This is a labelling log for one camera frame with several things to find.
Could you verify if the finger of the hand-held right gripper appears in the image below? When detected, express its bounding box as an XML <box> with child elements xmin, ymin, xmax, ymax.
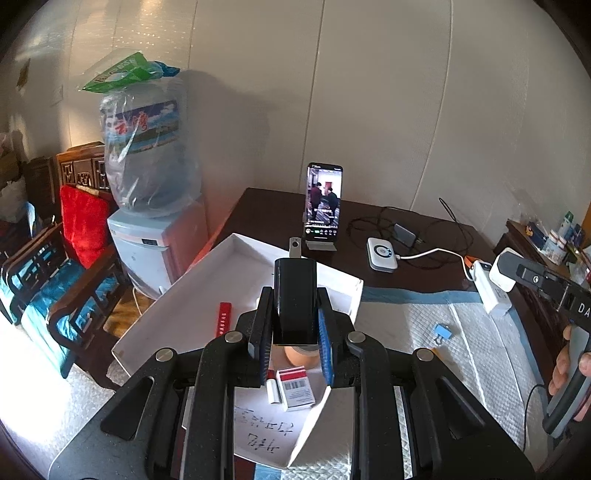
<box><xmin>499</xmin><ymin>251</ymin><xmax>571</xmax><ymax>315</ymax></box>

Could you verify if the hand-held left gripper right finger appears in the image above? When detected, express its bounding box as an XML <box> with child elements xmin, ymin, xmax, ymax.
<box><xmin>318</xmin><ymin>287</ymin><xmax>536</xmax><ymax>480</ymax></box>

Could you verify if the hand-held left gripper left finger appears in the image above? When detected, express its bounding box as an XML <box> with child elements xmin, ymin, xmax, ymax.
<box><xmin>51</xmin><ymin>287</ymin><xmax>273</xmax><ymax>480</ymax></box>

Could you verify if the white charger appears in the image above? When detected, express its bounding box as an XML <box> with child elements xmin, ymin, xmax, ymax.
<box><xmin>488</xmin><ymin>253</ymin><xmax>525</xmax><ymax>293</ymax></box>

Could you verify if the black charger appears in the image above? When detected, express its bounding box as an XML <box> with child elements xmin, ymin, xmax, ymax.
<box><xmin>272</xmin><ymin>237</ymin><xmax>319</xmax><ymax>346</ymax></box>

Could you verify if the red and white box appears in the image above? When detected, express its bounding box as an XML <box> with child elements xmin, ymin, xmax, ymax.
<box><xmin>276</xmin><ymin>366</ymin><xmax>317</xmax><ymax>412</ymax></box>

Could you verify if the white cardboard tray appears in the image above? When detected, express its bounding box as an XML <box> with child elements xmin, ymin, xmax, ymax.
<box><xmin>111</xmin><ymin>233</ymin><xmax>365</xmax><ymax>469</ymax></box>

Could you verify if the person's right hand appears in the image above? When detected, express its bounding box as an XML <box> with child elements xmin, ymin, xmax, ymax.
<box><xmin>549</xmin><ymin>325</ymin><xmax>591</xmax><ymax>397</ymax></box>

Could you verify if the brown tape roll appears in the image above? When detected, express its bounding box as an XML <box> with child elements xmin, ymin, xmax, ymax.
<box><xmin>283</xmin><ymin>344</ymin><xmax>319</xmax><ymax>368</ymax></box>

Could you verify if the blue box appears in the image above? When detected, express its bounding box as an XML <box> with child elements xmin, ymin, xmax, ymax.
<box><xmin>526</xmin><ymin>222</ymin><xmax>551</xmax><ymax>246</ymax></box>

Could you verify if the white power strip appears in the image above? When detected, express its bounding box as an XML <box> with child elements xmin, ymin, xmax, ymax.
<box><xmin>471</xmin><ymin>261</ymin><xmax>512</xmax><ymax>315</ymax></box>

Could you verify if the green-capped white bottle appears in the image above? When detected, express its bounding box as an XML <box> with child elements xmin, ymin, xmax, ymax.
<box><xmin>556</xmin><ymin>211</ymin><xmax>576</xmax><ymax>246</ymax></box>

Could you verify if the white quilted pad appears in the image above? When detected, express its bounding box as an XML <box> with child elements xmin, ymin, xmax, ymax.
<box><xmin>286</xmin><ymin>288</ymin><xmax>555</xmax><ymax>480</ymax></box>

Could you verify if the white round-light router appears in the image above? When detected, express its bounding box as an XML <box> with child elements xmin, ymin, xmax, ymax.
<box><xmin>367</xmin><ymin>237</ymin><xmax>399</xmax><ymax>273</ymax></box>

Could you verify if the grey power adapter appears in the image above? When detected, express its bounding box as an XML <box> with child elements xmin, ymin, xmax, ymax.
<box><xmin>392</xmin><ymin>223</ymin><xmax>422</xmax><ymax>246</ymax></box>

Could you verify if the white water dispenser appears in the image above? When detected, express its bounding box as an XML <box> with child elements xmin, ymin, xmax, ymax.
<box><xmin>107</xmin><ymin>196</ymin><xmax>211</xmax><ymax>301</ymax></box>

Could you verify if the smartphone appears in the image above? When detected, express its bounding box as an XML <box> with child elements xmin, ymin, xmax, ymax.
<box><xmin>302</xmin><ymin>162</ymin><xmax>345</xmax><ymax>243</ymax></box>

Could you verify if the red cushion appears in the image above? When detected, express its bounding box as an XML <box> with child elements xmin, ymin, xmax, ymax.
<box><xmin>60</xmin><ymin>184</ymin><xmax>116</xmax><ymax>269</ymax></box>

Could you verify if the teal seat cushion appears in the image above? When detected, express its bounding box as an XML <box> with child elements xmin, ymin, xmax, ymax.
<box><xmin>0</xmin><ymin>256</ymin><xmax>117</xmax><ymax>379</ymax></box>

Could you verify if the blue water bottle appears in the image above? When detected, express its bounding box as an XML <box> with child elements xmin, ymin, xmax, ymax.
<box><xmin>99</xmin><ymin>74</ymin><xmax>204</xmax><ymax>217</ymax></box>

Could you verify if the dark wooden chair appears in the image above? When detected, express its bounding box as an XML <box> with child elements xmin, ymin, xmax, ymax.
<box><xmin>0</xmin><ymin>141</ymin><xmax>136</xmax><ymax>392</ymax></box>

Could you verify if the white plastic bag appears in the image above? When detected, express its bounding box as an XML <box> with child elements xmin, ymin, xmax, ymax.
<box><xmin>0</xmin><ymin>178</ymin><xmax>29</xmax><ymax>223</ymax></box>

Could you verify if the green plastic bag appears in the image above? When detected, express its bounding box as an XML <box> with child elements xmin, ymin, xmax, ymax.
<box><xmin>83</xmin><ymin>52</ymin><xmax>181</xmax><ymax>94</ymax></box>

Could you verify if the white cable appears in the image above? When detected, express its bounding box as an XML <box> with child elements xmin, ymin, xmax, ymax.
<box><xmin>396</xmin><ymin>248</ymin><xmax>472</xmax><ymax>278</ymax></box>

